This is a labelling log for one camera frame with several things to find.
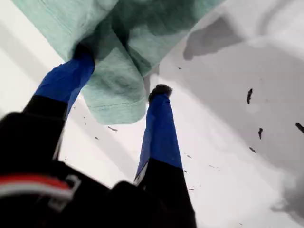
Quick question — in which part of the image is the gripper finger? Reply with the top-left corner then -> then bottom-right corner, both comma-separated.
133,84 -> 198,228
22,43 -> 96,124

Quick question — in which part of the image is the pale green T-shirt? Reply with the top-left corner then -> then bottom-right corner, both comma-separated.
11,0 -> 227,126

